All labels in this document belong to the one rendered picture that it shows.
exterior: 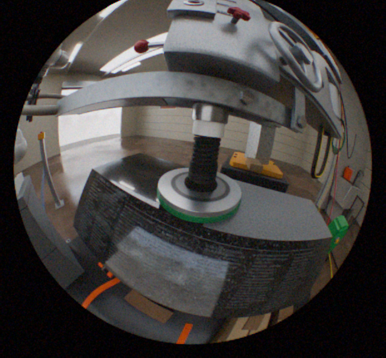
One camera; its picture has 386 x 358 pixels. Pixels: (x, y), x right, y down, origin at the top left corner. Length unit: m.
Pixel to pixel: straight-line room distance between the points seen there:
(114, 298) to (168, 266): 0.87
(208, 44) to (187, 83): 0.08
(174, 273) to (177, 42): 0.43
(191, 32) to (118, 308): 1.28
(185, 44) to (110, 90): 0.15
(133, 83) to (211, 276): 0.41
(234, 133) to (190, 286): 6.33
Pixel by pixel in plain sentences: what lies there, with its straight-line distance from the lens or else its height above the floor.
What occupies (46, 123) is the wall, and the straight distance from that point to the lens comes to 6.82.
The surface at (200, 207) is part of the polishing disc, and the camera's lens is 0.22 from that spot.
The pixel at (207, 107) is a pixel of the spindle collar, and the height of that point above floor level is 1.06.
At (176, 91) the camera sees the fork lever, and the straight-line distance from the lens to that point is 0.20.
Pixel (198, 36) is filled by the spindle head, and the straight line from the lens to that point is 0.20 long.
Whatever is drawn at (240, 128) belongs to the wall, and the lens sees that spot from 6.40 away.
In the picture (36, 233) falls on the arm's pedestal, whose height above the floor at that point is 0.57.
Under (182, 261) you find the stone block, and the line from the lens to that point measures 0.29.
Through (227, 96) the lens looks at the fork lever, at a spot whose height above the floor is 1.08.
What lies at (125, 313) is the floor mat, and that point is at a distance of 1.10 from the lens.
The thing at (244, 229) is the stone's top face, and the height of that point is 0.83.
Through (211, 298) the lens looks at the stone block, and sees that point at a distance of 0.34.
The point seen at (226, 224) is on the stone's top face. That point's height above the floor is 0.83.
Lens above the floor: 1.02
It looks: 20 degrees down
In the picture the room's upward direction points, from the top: 6 degrees clockwise
